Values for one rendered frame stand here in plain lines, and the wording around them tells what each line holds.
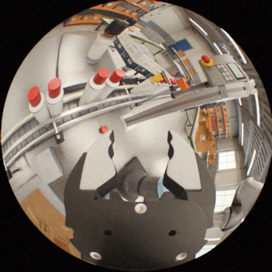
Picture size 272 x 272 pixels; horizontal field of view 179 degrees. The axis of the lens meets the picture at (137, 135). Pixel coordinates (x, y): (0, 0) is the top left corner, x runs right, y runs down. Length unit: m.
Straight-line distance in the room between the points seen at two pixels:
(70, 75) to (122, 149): 0.46
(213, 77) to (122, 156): 0.54
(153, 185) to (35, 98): 0.45
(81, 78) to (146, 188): 0.56
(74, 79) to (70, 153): 0.32
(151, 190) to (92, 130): 0.36
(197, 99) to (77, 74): 0.50
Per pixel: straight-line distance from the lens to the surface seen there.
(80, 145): 0.43
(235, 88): 0.37
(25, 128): 0.44
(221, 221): 0.46
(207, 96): 0.35
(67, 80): 0.48
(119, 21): 0.46
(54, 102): 0.24
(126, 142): 0.53
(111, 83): 0.30
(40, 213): 0.37
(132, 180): 0.47
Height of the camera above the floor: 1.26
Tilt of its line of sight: 47 degrees down
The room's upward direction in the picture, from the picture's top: 79 degrees clockwise
